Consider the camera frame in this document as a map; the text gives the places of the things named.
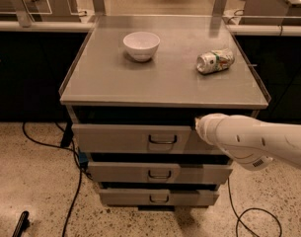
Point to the black bar on floor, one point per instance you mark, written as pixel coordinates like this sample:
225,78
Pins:
22,224

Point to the grey drawer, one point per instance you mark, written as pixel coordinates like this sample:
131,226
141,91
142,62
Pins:
158,197
155,139
163,173

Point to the long white counter ledge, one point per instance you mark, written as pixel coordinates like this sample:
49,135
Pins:
72,27

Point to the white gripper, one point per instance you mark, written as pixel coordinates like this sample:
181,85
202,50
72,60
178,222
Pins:
206,126

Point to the blue box behind cabinet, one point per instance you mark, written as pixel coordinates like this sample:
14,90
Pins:
83,159

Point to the grey bottom drawer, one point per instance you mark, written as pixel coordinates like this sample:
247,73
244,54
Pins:
158,197

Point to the grey top drawer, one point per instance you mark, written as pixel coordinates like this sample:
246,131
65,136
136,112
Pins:
155,139

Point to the right grey post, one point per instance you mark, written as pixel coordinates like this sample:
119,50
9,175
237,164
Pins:
219,7

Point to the middle grey post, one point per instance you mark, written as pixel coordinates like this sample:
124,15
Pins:
97,0

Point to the crushed aluminium drink can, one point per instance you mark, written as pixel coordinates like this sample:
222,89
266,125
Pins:
215,61

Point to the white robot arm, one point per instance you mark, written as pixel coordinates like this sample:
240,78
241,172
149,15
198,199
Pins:
252,143

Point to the left grey post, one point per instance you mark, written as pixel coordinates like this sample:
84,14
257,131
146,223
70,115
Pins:
22,14

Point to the grey post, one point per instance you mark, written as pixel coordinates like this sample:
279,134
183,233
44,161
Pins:
22,14
97,0
219,7

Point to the grey middle drawer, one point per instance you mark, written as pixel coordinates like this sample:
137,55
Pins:
163,173

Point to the grey drawer cabinet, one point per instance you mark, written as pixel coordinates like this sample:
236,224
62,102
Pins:
105,85

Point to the white ceramic bowl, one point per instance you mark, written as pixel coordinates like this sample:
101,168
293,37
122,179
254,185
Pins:
141,46

